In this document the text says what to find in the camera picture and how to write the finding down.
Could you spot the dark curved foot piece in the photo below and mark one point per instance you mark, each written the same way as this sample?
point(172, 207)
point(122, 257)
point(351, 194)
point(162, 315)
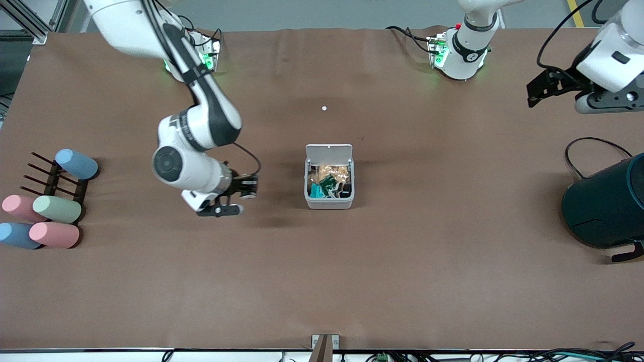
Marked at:
point(629, 254)

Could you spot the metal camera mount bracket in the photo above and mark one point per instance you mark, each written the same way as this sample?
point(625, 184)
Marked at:
point(325, 347)

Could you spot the pink cup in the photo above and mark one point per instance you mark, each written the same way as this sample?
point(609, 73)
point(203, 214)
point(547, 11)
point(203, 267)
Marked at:
point(19, 207)
point(54, 235)

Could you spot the dark green wrapper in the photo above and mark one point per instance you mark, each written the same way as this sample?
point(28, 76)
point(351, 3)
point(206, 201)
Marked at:
point(328, 184)

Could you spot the black cup rack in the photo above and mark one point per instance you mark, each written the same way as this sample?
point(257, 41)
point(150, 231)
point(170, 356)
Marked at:
point(65, 191)

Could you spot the white square lidded bin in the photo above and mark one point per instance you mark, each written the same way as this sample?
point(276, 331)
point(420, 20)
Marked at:
point(329, 203)

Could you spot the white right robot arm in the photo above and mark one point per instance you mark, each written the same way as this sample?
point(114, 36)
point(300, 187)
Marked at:
point(211, 115)

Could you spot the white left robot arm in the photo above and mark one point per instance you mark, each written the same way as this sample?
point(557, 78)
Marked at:
point(465, 56)

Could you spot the dark teal cylindrical bin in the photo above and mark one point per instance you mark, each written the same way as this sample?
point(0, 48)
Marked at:
point(606, 206)

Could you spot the tan snack wrapper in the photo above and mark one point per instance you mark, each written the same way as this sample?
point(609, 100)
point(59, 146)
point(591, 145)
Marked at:
point(334, 171)

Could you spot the green cup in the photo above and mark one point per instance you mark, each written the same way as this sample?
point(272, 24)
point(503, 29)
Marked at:
point(57, 209)

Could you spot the aluminium frame profile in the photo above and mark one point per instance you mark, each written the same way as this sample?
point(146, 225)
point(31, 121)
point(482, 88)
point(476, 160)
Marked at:
point(30, 22)

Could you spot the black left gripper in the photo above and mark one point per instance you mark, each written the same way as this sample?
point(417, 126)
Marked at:
point(566, 79)

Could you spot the teal wrapper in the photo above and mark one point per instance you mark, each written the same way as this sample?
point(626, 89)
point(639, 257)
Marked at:
point(316, 191)

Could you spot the brown table cover sheet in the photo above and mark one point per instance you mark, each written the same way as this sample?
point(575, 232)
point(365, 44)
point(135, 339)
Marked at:
point(322, 281)

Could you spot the blue cup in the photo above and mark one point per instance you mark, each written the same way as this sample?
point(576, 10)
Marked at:
point(76, 164)
point(17, 236)

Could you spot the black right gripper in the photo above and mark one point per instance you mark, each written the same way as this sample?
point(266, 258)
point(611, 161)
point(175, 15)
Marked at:
point(238, 184)

